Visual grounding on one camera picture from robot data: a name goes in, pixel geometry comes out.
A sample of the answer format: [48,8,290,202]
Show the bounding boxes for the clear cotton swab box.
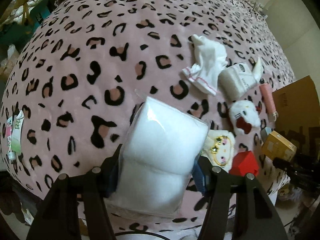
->
[219,63,258,101]

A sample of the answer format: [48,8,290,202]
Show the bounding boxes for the black cable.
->
[114,231,166,240]

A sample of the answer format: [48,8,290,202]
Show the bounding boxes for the yellow cardboard small box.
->
[261,131,297,161]

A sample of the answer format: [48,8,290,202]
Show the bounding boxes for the pink leopard print blanket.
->
[1,0,295,198]

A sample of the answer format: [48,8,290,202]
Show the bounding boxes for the light blue wedge sponge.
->
[260,127,272,141]

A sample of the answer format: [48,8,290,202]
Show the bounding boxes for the cream plush charm keychain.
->
[201,130,235,172]

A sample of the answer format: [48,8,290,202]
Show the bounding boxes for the green white sachet packets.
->
[6,110,24,161]

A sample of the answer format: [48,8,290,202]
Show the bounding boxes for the white cream tube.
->
[252,57,264,83]

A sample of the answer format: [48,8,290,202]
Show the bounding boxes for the teal storage box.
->
[1,0,50,50]

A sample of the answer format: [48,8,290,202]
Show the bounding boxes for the white cloth gloves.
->
[182,34,227,96]

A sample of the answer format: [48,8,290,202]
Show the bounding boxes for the red box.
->
[229,151,259,177]

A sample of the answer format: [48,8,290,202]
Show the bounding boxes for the brown cardboard box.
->
[272,76,319,154]

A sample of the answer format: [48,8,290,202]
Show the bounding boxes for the white cat plush red bow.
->
[228,100,260,135]

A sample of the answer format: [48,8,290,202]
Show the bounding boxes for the clear bag of cotton pads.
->
[110,96,209,217]

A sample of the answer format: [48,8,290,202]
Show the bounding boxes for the woven basket with clothes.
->
[1,0,44,29]

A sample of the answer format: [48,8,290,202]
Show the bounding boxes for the pink hair roller clip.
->
[259,83,278,122]

